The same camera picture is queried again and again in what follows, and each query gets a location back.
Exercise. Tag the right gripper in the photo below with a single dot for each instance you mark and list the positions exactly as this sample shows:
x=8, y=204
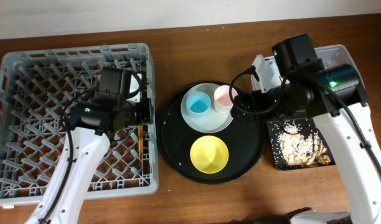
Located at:
x=239, y=106

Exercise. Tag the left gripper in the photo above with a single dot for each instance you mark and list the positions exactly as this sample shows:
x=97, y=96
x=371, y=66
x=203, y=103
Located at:
x=147, y=111

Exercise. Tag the pink cup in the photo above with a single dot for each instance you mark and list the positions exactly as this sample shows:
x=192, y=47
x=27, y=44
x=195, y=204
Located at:
x=222, y=101

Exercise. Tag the white round plate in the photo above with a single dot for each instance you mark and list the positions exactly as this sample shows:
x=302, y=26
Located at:
x=213, y=121

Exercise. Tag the blue cup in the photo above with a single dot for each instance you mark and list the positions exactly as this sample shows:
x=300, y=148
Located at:
x=198, y=104

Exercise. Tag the yellow bowl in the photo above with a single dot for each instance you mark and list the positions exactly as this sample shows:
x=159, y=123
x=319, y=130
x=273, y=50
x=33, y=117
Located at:
x=209, y=154

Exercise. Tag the food scraps pile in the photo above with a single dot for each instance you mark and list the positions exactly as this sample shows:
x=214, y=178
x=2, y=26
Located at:
x=302, y=147

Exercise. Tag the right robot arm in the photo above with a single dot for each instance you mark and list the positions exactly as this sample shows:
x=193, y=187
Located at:
x=336, y=100

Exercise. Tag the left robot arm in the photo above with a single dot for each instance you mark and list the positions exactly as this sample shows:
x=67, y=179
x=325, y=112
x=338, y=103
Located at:
x=90, y=121

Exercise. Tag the grey dishwasher rack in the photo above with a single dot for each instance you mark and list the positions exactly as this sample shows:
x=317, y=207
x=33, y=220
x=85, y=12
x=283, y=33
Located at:
x=35, y=86

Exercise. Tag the round black tray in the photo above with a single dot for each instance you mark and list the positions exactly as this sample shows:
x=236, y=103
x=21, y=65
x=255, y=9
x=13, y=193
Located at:
x=244, y=137

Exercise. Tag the black rectangular tray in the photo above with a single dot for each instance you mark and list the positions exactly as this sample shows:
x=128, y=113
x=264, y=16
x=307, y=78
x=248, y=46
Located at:
x=273, y=149

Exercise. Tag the clear plastic bin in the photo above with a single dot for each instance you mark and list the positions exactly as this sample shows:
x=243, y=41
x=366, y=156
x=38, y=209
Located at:
x=335, y=55

